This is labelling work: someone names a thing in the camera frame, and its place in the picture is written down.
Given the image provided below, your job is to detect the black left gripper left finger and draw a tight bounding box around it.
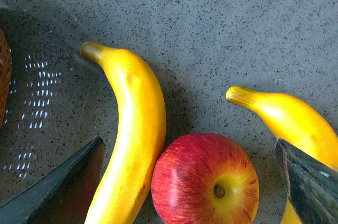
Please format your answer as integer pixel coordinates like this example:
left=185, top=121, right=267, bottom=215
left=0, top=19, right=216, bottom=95
left=1, top=137, right=105, bottom=223

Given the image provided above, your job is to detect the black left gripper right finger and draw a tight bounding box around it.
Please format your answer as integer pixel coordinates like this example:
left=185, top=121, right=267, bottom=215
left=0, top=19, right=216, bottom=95
left=275, top=138, right=337, bottom=223

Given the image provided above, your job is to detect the yellow banana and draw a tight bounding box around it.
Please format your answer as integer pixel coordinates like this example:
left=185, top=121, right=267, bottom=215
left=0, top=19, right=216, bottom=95
left=80, top=41, right=166, bottom=223
left=226, top=86, right=338, bottom=224

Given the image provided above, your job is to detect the left wicker basket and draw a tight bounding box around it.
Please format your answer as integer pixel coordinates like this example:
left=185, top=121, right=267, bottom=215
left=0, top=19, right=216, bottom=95
left=1, top=30, right=12, bottom=126

